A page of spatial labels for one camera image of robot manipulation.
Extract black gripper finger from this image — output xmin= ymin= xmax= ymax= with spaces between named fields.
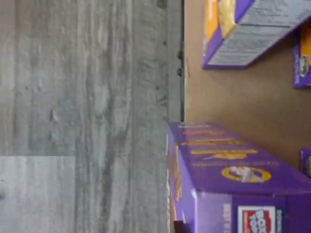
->
xmin=173 ymin=220 xmax=192 ymax=233

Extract purple box with brown patch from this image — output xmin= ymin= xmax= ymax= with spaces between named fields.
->
xmin=166 ymin=122 xmax=311 ymax=233

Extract purple Annie's snack box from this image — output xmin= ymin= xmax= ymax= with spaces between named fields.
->
xmin=291 ymin=25 xmax=311 ymax=90
xmin=299 ymin=147 xmax=311 ymax=181

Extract brown shelf board with purple boxes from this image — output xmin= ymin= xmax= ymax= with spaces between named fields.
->
xmin=183 ymin=0 xmax=311 ymax=170

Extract purple box with yellow label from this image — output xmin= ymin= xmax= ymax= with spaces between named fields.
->
xmin=201 ymin=0 xmax=311 ymax=71

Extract black metal shelf frame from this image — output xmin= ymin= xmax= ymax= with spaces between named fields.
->
xmin=176 ymin=0 xmax=186 ymax=123

